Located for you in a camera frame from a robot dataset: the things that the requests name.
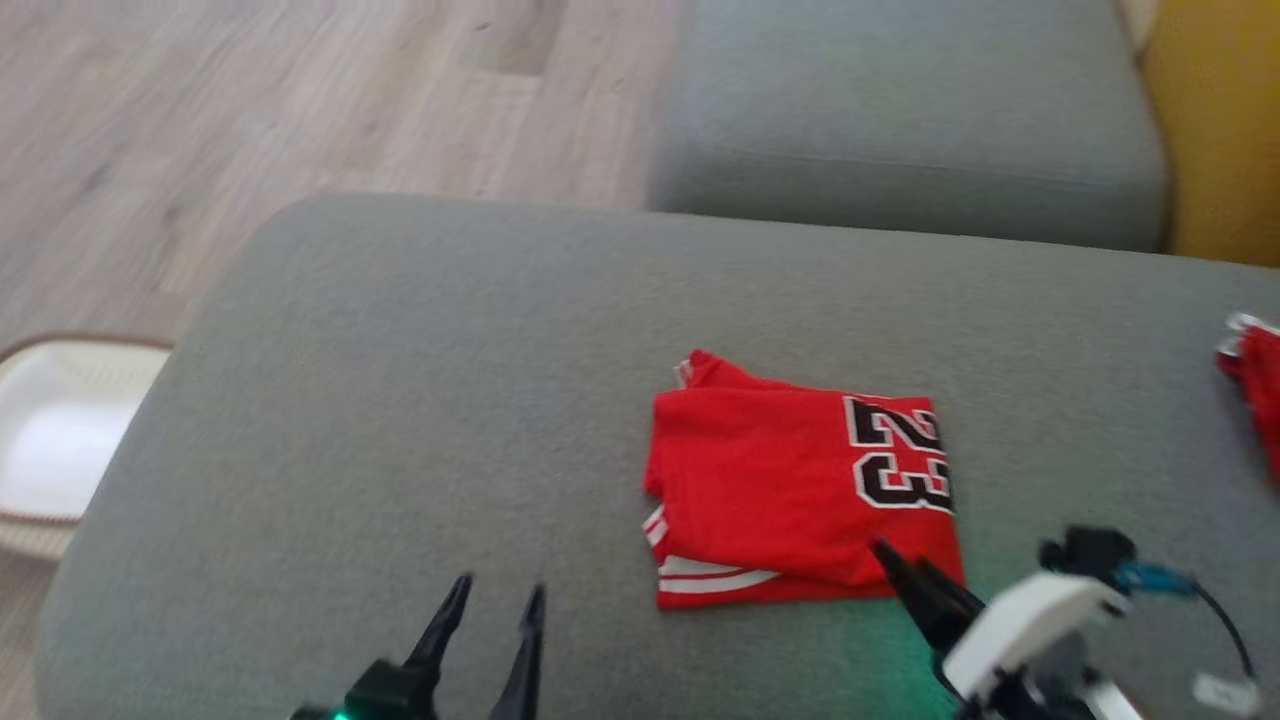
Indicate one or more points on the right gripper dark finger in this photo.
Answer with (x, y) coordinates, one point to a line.
(955, 598)
(920, 595)

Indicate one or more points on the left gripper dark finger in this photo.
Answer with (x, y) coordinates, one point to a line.
(445, 625)
(525, 660)

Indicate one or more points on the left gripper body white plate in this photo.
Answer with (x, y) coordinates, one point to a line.
(400, 695)

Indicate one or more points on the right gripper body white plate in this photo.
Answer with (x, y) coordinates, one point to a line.
(1030, 625)

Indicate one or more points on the red basketball jersey number 23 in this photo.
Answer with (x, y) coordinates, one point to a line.
(770, 480)

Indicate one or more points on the red shorts white stripe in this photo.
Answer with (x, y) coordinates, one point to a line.
(1262, 390)

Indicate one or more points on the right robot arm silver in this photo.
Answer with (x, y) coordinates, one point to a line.
(1070, 690)

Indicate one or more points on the large grey sofa seat cushion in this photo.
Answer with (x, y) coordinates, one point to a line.
(450, 400)

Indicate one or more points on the white laundry basket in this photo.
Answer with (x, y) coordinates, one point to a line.
(60, 440)

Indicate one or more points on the small grey sofa cushion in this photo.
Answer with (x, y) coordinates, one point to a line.
(900, 120)

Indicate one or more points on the yellow cushion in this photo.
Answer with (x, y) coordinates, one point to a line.
(1220, 120)

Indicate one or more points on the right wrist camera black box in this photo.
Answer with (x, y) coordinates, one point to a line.
(1090, 555)

